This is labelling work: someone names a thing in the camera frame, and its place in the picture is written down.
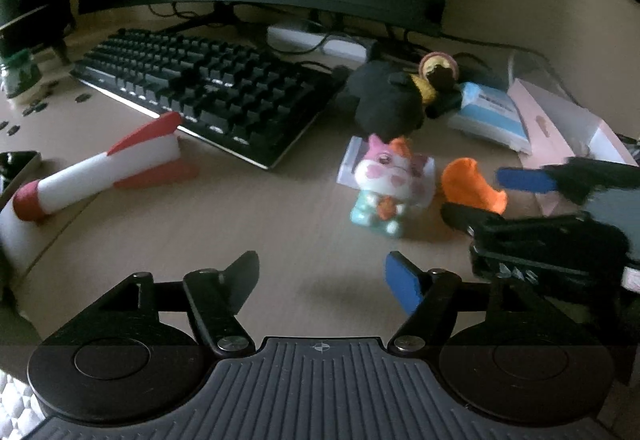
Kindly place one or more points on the small green plant pot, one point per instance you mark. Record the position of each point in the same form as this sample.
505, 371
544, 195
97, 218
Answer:
20, 72

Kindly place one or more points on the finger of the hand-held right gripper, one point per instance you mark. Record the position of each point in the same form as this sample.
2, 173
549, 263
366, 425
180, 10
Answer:
522, 179
465, 217

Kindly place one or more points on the wooden desktop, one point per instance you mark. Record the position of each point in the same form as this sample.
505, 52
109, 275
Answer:
280, 220

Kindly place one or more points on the orange toy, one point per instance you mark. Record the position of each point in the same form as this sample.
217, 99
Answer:
467, 182

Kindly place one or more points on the red and white rocket toy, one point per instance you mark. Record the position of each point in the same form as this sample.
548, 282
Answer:
90, 175

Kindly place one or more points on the pink cat figurine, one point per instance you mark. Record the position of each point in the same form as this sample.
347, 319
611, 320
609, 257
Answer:
387, 180

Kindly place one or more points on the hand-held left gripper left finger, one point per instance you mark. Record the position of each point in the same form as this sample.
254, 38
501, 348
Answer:
245, 276

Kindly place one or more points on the black mechanical keyboard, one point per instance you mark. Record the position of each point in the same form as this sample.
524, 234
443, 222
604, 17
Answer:
200, 85

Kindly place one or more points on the pink cardboard box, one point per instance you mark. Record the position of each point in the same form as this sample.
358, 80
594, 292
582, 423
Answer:
555, 120

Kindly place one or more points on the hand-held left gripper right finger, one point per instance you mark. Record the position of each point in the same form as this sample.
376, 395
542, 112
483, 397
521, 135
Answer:
402, 282

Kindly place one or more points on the pink and yellow cupcake toy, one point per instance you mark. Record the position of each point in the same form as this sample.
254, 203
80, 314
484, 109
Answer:
440, 67

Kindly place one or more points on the yellow ribbed toy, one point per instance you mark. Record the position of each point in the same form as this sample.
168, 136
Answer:
424, 89

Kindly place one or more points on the blue and white tissue pack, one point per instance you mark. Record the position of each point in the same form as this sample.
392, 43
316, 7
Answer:
492, 117

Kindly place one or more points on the white power strip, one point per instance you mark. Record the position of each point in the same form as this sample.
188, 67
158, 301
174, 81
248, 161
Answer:
305, 40

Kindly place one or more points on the black plush toy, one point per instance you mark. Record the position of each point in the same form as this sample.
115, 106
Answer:
382, 102

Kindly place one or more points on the scattered small black pieces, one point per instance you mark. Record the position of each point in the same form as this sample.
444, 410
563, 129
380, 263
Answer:
31, 109

